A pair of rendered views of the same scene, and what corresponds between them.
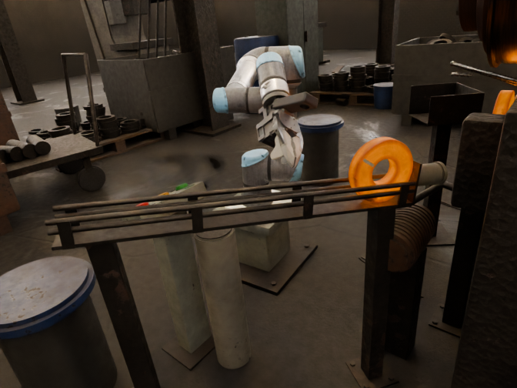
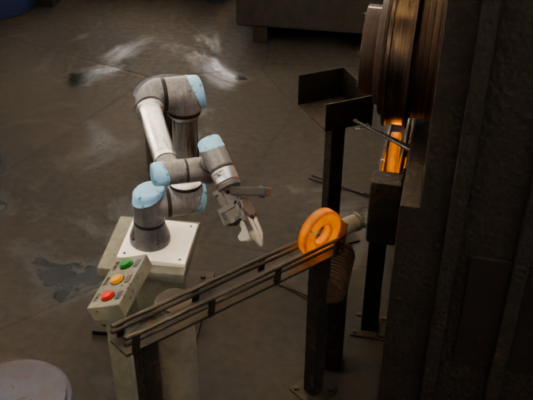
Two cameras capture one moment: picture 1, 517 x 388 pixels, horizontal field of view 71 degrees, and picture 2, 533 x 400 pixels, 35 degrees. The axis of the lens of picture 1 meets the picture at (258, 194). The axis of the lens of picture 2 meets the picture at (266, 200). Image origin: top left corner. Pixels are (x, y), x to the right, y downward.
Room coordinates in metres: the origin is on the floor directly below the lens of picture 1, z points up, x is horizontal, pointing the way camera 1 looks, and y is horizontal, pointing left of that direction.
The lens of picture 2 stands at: (-0.91, 0.82, 2.26)
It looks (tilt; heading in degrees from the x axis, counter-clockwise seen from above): 35 degrees down; 331
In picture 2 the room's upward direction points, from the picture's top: straight up
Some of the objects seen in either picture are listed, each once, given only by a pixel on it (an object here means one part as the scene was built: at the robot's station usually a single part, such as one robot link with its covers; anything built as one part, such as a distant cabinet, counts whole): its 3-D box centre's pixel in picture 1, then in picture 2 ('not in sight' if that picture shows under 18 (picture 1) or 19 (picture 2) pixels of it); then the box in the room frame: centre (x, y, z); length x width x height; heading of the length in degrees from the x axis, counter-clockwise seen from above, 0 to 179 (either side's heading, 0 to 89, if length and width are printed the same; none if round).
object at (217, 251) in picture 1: (225, 297); (178, 359); (0.93, 0.14, 0.26); 0.12 x 0.12 x 0.52
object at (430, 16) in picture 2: not in sight; (427, 55); (0.97, -0.78, 1.11); 0.47 x 0.10 x 0.47; 139
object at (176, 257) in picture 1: (180, 275); (126, 349); (1.00, 0.29, 0.31); 0.24 x 0.16 x 0.62; 139
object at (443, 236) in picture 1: (435, 167); (331, 162); (1.57, -0.84, 0.36); 0.26 x 0.20 x 0.72; 174
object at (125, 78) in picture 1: (173, 88); not in sight; (4.43, 0.87, 0.43); 1.23 x 0.93 x 0.87; 137
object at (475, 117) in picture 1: (482, 163); (385, 208); (0.84, -0.57, 0.68); 0.11 x 0.08 x 0.24; 49
